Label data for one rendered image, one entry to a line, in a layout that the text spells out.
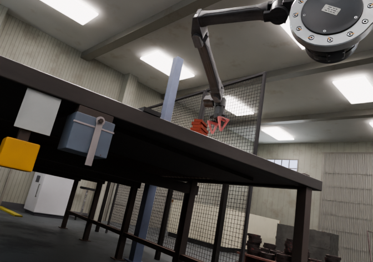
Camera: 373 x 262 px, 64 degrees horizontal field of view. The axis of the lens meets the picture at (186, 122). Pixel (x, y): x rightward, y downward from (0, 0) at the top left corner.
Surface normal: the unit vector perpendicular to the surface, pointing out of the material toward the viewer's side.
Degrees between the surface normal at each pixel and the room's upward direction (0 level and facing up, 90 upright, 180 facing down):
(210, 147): 90
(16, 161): 90
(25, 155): 90
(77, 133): 90
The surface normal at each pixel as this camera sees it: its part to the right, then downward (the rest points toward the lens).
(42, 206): 0.70, -0.07
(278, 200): -0.69, -0.33
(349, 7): -0.40, -0.33
